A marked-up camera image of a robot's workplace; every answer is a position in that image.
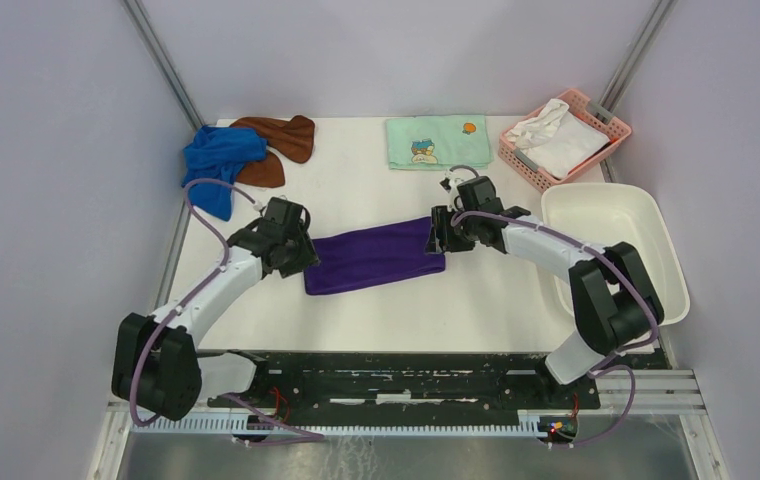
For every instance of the white slotted cable duct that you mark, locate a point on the white slotted cable duct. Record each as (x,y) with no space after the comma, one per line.
(238,423)

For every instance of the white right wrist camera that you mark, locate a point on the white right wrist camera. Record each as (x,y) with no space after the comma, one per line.
(450,182)

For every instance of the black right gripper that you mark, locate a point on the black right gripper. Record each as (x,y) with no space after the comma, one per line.
(441,220)

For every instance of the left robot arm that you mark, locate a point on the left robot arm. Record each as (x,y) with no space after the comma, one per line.
(157,365)

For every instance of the aluminium frame rail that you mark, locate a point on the aluminium frame rail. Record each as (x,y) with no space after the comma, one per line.
(652,391)

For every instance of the mint green cartoon towel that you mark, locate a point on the mint green cartoon towel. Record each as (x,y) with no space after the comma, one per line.
(437,142)

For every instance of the white cloth in basket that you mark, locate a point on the white cloth in basket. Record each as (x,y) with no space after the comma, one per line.
(556,140)

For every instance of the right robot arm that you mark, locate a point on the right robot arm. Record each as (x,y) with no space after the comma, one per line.
(615,304)

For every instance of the purple towel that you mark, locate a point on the purple towel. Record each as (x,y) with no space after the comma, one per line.
(372,257)

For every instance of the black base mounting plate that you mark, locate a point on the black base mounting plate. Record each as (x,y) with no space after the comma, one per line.
(293,364)

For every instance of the brown towel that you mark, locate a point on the brown towel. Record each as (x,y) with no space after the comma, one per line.
(294,139)

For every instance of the blue towel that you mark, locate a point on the blue towel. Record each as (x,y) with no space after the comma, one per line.
(219,153)

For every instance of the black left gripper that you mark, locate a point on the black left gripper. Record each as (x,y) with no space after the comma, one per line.
(307,258)

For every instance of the white plastic tub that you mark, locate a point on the white plastic tub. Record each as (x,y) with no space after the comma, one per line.
(608,213)

